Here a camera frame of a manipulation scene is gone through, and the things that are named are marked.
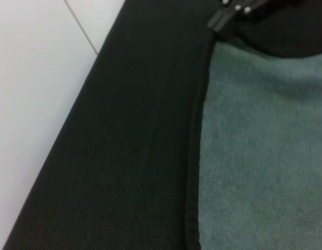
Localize black tablecloth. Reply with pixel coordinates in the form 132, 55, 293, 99
2, 0, 322, 250

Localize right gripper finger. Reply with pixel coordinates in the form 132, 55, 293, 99
207, 0, 255, 32

